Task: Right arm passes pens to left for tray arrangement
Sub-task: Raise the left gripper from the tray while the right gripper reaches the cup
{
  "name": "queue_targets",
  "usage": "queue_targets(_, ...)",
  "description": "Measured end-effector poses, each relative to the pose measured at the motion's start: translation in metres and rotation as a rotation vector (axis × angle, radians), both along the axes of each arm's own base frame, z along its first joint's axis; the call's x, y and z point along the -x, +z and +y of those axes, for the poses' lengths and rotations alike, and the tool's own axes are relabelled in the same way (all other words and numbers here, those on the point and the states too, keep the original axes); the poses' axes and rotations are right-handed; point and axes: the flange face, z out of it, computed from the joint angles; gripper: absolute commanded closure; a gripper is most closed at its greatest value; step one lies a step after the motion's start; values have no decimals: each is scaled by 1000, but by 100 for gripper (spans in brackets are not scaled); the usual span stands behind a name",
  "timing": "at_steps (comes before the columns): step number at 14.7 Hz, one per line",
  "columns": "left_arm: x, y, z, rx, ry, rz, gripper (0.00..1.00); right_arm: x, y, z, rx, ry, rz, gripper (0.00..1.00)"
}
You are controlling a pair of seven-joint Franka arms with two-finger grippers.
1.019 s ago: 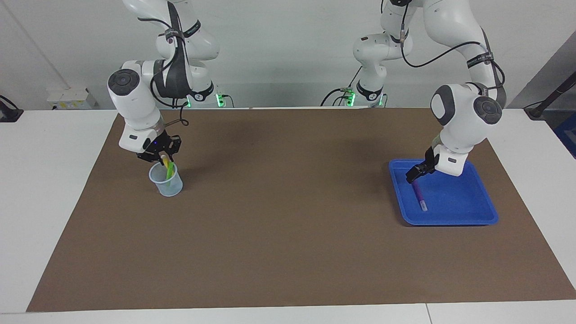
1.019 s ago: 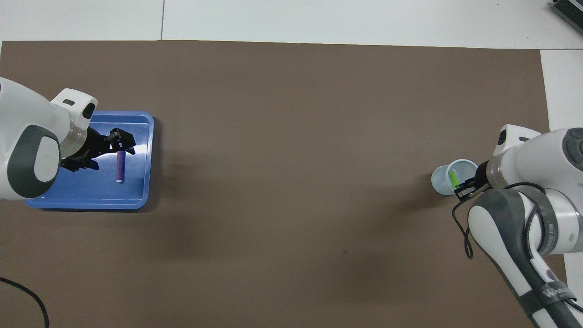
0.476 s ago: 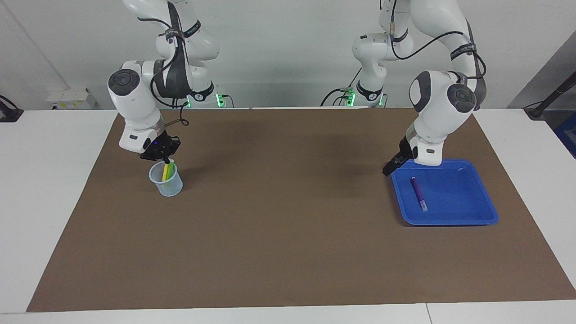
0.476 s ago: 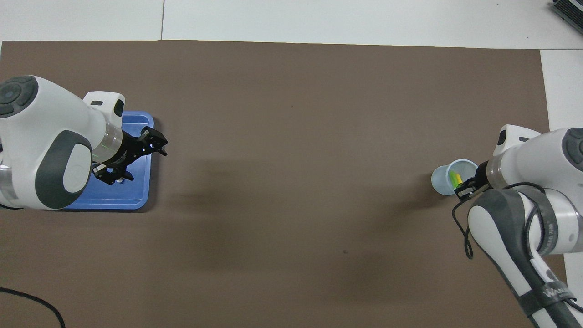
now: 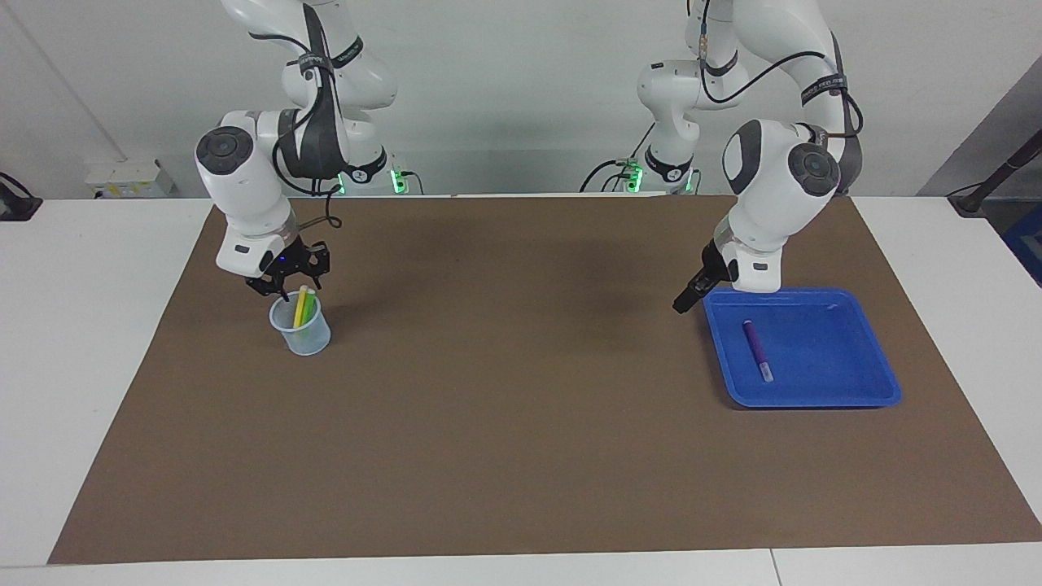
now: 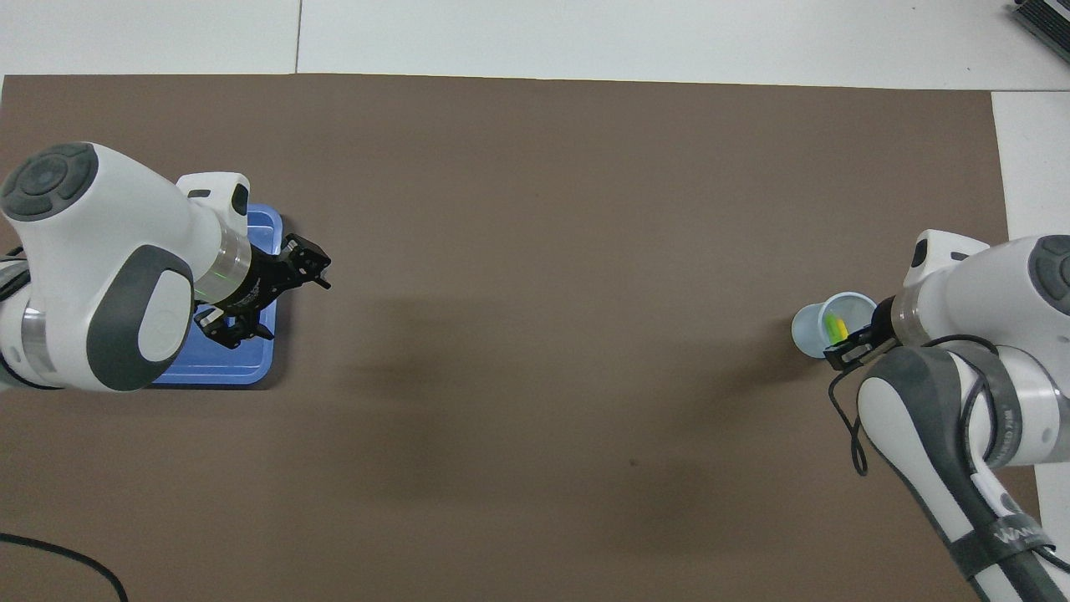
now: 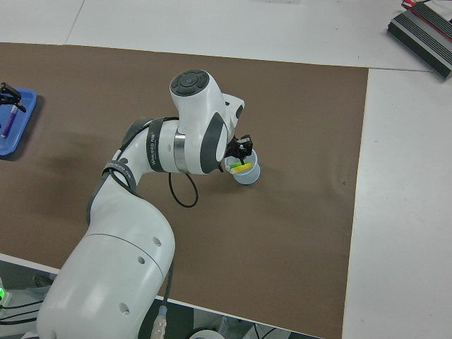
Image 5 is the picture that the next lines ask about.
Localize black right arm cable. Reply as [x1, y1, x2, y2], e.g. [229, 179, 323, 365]
[248, 0, 344, 231]

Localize black clamp mount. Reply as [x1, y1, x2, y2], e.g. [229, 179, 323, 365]
[0, 173, 43, 222]

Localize brown table mat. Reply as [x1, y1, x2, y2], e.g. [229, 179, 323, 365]
[47, 195, 1042, 565]

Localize black base cable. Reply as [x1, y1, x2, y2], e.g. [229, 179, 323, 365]
[580, 126, 656, 194]

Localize blue plastic tray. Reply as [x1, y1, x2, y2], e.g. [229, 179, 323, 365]
[703, 286, 903, 409]

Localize purple marker pen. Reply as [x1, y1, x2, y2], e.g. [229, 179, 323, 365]
[742, 319, 775, 383]

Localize blue crate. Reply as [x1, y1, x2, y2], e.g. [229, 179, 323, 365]
[1003, 203, 1042, 287]

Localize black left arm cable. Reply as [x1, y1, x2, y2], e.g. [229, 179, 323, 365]
[696, 0, 865, 155]

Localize clear plastic cup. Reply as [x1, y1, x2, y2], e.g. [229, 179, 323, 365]
[269, 291, 332, 356]

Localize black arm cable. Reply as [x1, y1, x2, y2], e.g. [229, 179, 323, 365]
[696, 0, 865, 155]
[248, 0, 344, 231]

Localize white wall socket box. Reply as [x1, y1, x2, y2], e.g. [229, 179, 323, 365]
[84, 157, 176, 199]

